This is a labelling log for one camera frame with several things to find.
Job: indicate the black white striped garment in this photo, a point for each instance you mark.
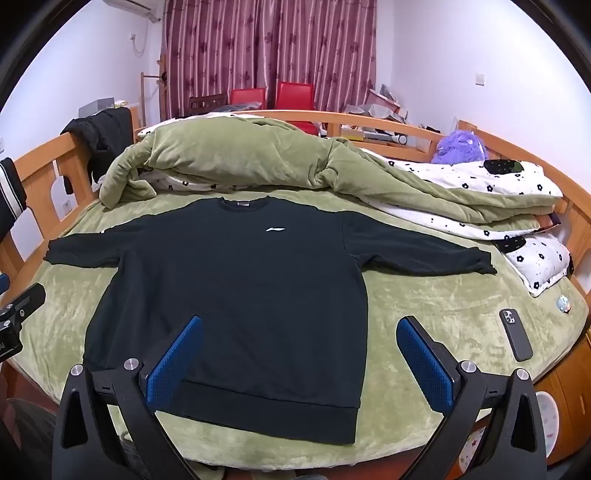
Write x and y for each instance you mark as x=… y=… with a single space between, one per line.
x=9 y=189

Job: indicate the red chair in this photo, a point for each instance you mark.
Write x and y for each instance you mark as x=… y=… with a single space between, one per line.
x=295 y=94
x=247 y=97

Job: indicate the green floral quilt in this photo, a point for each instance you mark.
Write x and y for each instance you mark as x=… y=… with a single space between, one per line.
x=231 y=152

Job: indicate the wooden cabinet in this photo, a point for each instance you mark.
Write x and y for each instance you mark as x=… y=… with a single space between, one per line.
x=572 y=392

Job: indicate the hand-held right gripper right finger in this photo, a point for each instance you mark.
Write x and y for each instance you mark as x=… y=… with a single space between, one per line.
x=425 y=364

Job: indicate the wooden coat rack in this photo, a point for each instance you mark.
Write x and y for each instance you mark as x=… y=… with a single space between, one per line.
x=144 y=101

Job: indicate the grey box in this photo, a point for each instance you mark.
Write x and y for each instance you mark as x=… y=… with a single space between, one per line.
x=94 y=107

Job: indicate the white floral pillow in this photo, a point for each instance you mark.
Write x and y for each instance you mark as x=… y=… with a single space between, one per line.
x=540 y=263

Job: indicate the black floral pouch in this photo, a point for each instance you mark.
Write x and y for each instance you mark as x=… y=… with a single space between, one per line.
x=501 y=167

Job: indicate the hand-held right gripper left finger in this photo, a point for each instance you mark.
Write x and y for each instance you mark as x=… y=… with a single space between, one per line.
x=178 y=360

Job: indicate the white air conditioner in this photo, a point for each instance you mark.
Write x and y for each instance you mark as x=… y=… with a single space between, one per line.
x=134 y=7

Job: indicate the white light switch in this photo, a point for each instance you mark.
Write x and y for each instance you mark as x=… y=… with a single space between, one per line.
x=480 y=80

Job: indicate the black jacket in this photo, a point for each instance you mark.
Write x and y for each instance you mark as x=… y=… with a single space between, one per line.
x=106 y=134

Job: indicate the black smartphone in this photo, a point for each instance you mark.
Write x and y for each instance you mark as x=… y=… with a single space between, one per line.
x=516 y=334

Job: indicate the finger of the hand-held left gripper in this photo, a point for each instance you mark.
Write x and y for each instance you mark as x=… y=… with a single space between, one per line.
x=25 y=296

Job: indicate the black sweatshirt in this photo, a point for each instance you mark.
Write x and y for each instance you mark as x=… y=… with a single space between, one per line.
x=240 y=277

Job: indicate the round badge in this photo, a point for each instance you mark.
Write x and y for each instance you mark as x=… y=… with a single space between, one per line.
x=564 y=303

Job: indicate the pile of clutter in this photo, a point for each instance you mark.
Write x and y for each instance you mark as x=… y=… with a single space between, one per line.
x=383 y=106

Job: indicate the dark wooden chair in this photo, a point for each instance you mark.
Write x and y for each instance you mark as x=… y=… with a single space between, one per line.
x=207 y=101

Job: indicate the purple plush toy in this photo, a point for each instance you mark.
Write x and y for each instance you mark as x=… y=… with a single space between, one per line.
x=459 y=145

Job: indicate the white wall socket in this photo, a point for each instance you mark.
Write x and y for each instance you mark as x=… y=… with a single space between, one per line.
x=67 y=206

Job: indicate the wooden bed frame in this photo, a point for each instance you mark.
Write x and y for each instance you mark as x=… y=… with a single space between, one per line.
x=37 y=161

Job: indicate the maroon floral curtain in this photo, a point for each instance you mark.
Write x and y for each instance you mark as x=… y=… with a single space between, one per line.
x=231 y=46

